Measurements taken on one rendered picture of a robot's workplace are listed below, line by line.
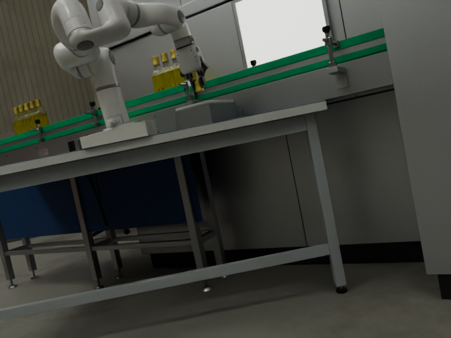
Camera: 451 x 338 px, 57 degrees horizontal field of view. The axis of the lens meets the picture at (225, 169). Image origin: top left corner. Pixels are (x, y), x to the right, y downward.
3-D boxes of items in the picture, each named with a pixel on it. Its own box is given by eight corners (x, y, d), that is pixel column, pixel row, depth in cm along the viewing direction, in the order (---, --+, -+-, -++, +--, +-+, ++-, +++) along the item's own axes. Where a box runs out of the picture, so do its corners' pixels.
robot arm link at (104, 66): (117, 84, 156) (105, 42, 154) (84, 94, 158) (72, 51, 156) (125, 86, 166) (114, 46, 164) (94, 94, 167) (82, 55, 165)
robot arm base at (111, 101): (130, 124, 155) (118, 83, 153) (97, 133, 155) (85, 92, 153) (137, 123, 170) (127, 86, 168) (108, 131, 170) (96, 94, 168)
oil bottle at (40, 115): (54, 143, 260) (43, 98, 259) (45, 143, 256) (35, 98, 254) (47, 144, 263) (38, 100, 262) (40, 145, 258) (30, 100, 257)
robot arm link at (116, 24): (105, 25, 148) (119, 60, 146) (50, 12, 131) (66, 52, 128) (132, -6, 139) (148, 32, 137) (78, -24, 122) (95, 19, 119)
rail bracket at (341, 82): (350, 86, 160) (339, 28, 159) (339, 86, 146) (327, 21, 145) (337, 89, 163) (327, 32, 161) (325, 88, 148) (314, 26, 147)
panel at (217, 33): (335, 46, 179) (321, -33, 177) (333, 45, 177) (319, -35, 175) (172, 94, 225) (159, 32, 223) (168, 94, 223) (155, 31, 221)
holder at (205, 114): (245, 119, 183) (241, 102, 182) (213, 123, 159) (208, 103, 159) (212, 127, 191) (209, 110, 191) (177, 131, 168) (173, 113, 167)
